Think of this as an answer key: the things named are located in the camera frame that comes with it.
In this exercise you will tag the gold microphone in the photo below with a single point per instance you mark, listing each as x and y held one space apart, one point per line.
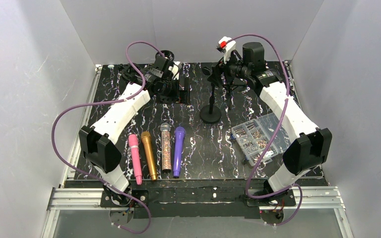
151 162

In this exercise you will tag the glitter rhinestone microphone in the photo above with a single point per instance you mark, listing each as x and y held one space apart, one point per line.
166 148

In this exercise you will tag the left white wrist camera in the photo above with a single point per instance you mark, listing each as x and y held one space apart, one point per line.
175 69

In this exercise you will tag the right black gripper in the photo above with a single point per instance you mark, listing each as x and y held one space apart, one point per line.
217 70

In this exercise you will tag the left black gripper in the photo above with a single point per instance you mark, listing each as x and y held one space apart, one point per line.
182 89

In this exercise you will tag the tripod shock mount stand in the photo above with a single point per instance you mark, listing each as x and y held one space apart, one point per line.
168 54

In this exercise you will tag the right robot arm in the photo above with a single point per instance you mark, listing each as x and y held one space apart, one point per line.
309 144

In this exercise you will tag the round base clip stand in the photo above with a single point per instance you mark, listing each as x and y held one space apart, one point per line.
210 114

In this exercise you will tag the round base shock mount stand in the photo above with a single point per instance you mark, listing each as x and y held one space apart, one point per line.
128 74

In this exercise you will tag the purple microphone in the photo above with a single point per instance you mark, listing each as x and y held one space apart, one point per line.
180 133

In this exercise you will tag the tripod stand with clip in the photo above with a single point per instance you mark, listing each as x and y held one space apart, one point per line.
230 87

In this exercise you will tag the clear plastic screw box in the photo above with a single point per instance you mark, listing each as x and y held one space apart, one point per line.
253 136

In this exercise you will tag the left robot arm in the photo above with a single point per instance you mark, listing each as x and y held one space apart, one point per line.
98 141

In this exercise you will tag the black front mounting bar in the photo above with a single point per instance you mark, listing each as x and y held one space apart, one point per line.
188 198

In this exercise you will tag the pink microphone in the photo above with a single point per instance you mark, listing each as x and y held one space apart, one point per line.
135 156

